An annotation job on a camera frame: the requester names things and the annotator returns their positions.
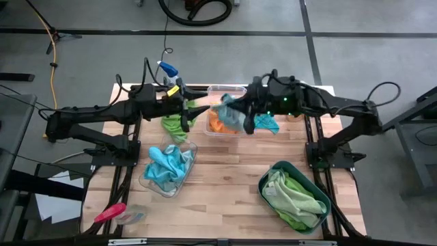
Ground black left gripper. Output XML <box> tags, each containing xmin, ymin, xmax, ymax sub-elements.
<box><xmin>130</xmin><ymin>77</ymin><xmax>212</xmax><ymax>134</ymax></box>

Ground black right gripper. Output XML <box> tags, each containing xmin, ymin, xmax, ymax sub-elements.
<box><xmin>233</xmin><ymin>76</ymin><xmax>305</xmax><ymax>135</ymax></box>

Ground grey-blue microfiber towel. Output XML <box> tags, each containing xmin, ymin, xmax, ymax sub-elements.
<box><xmin>213</xmin><ymin>92</ymin><xmax>255</xmax><ymax>135</ymax></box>

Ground light blue microfiber towel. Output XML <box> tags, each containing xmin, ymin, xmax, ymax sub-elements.
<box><xmin>143</xmin><ymin>145</ymin><xmax>195</xmax><ymax>193</ymax></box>

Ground pale green microfiber towel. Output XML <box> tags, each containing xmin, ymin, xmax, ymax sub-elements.
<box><xmin>262</xmin><ymin>169</ymin><xmax>328</xmax><ymax>229</ymax></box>

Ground dark teal plastic basket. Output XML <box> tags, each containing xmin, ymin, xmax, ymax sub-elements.
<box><xmin>258</xmin><ymin>160</ymin><xmax>332</xmax><ymax>235</ymax></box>

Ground orange microfiber towel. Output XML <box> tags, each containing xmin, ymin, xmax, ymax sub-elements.
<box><xmin>208</xmin><ymin>109</ymin><xmax>238</xmax><ymax>135</ymax></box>

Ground clear rectangular plastic bin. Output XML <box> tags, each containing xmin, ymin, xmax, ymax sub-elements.
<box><xmin>204</xmin><ymin>84</ymin><xmax>249</xmax><ymax>138</ymax></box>

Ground blue trigger spray bottle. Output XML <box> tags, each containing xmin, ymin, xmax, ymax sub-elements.
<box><xmin>156</xmin><ymin>60</ymin><xmax>180</xmax><ymax>86</ymax></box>

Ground clear curved plastic basket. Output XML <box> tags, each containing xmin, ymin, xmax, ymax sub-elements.
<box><xmin>138</xmin><ymin>135</ymin><xmax>199</xmax><ymax>199</ymax></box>

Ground red cap spray bottle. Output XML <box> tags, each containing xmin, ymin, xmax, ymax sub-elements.
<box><xmin>94</xmin><ymin>202</ymin><xmax>148</xmax><ymax>226</ymax></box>

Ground black tripod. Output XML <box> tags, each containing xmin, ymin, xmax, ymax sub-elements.
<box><xmin>25</xmin><ymin>0</ymin><xmax>83</xmax><ymax>55</ymax></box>

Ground white paper sheets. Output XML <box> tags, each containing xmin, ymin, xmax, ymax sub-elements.
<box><xmin>33</xmin><ymin>170</ymin><xmax>85</xmax><ymax>225</ymax></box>

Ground black floor bar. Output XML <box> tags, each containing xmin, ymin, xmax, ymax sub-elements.
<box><xmin>0</xmin><ymin>72</ymin><xmax>36</xmax><ymax>82</ymax></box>

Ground grey office desk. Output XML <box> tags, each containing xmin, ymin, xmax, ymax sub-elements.
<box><xmin>0</xmin><ymin>92</ymin><xmax>86</xmax><ymax>240</ymax></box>

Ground black vacuum hose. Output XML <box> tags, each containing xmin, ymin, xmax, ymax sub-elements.
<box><xmin>158</xmin><ymin>0</ymin><xmax>234</xmax><ymax>27</ymax></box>

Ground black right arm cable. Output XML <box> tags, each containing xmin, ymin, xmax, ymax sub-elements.
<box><xmin>367</xmin><ymin>81</ymin><xmax>401</xmax><ymax>107</ymax></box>

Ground yellow extension cable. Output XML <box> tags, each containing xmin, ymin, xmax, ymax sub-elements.
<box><xmin>33</xmin><ymin>10</ymin><xmax>59</xmax><ymax>144</ymax></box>

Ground black metal rig frame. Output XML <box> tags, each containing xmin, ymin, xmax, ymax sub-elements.
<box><xmin>81</xmin><ymin>74</ymin><xmax>368</xmax><ymax>240</ymax></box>

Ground silver metal bracket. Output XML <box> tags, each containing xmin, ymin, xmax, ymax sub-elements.
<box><xmin>108</xmin><ymin>238</ymin><xmax>147</xmax><ymax>245</ymax></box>
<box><xmin>298</xmin><ymin>240</ymin><xmax>337</xmax><ymax>246</ymax></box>

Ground black desk frame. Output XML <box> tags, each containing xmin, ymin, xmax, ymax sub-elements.
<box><xmin>389</xmin><ymin>85</ymin><xmax>437</xmax><ymax>199</ymax></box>

